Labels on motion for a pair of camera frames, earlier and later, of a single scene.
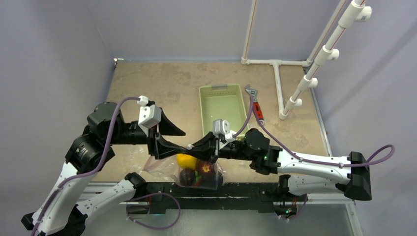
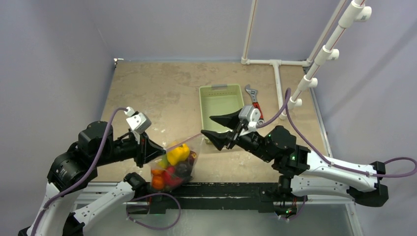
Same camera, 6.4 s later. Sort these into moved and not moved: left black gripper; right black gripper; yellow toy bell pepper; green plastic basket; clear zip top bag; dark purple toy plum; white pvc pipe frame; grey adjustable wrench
Moved: right black gripper; clear zip top bag; yellow toy bell pepper; left black gripper; dark purple toy plum
Not moved: white pvc pipe frame; grey adjustable wrench; green plastic basket
